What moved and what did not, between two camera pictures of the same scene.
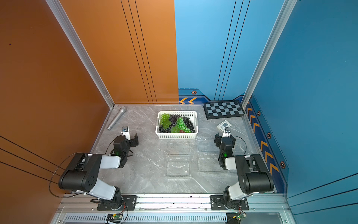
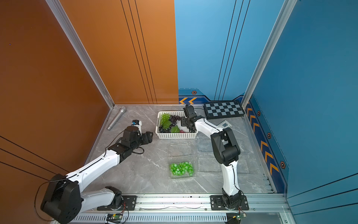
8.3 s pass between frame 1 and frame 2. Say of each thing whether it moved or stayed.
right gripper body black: moved
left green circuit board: stayed
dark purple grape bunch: stayed
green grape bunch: moved
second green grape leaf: stayed
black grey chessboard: stayed
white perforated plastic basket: stayed
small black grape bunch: stayed
